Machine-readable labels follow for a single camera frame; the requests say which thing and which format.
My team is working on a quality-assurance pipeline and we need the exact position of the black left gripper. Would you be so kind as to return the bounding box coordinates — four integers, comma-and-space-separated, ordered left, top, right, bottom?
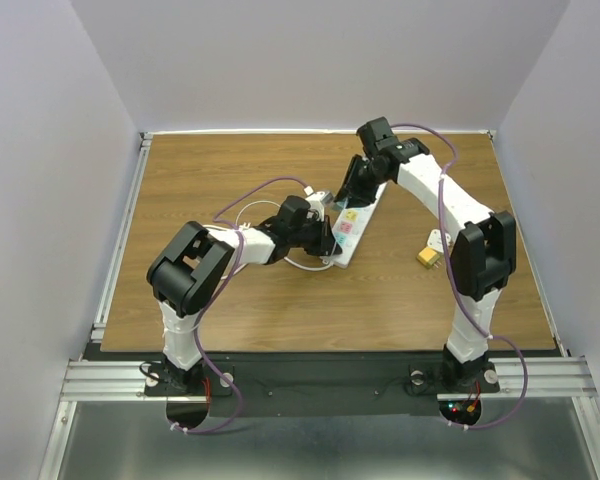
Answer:
288, 215, 340, 258

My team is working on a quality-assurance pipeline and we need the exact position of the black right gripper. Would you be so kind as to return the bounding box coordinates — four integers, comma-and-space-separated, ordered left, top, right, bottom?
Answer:
334, 154, 390, 209

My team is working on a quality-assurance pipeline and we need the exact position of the white power strip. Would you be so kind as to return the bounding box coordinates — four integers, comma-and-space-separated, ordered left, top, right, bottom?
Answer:
322, 184, 386, 269

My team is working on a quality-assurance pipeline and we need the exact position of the white square charger plug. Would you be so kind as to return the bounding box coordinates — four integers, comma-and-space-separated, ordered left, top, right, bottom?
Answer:
427, 229, 453, 254

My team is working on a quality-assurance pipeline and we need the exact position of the yellow usb charger plug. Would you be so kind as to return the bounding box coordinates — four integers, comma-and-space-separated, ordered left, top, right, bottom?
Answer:
416, 247, 442, 269

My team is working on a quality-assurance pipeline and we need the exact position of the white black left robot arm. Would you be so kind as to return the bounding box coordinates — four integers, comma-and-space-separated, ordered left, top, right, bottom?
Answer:
147, 191, 342, 394

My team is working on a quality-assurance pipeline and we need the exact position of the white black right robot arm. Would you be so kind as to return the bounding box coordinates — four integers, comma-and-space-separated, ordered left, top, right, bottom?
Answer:
336, 117, 517, 390

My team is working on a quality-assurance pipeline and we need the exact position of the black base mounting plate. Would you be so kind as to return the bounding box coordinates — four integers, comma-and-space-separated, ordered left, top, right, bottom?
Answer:
139, 352, 500, 420

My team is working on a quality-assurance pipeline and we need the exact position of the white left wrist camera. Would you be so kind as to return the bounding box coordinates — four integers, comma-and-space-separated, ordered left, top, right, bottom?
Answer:
304, 186, 334, 220

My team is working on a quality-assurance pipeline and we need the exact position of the thin pale green cable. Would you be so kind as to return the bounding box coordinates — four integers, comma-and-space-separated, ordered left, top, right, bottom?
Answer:
233, 198, 351, 269

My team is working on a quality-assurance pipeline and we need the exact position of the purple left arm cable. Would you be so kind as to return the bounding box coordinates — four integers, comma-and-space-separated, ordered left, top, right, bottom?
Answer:
168, 175, 316, 435

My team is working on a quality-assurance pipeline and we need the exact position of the aluminium frame rail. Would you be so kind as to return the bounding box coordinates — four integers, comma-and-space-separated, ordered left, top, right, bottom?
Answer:
40, 133, 596, 479

